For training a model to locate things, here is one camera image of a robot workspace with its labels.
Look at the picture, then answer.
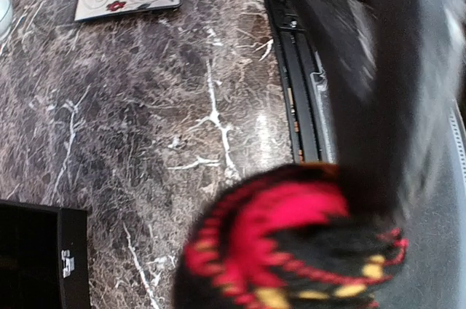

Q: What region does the black box with glass lid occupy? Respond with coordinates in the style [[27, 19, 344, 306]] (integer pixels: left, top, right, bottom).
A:
[[1, 200, 91, 308]]

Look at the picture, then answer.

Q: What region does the pale green bowl at back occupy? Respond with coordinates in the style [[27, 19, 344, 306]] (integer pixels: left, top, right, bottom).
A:
[[0, 0, 13, 41]]

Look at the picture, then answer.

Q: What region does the black argyle orange red sock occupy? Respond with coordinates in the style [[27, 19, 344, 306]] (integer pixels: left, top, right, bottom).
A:
[[172, 162, 408, 308]]

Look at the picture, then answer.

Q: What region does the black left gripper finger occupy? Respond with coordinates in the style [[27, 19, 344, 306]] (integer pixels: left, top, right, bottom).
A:
[[286, 0, 465, 219]]

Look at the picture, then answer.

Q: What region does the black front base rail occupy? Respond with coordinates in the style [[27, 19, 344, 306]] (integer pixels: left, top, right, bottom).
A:
[[264, 0, 336, 163]]

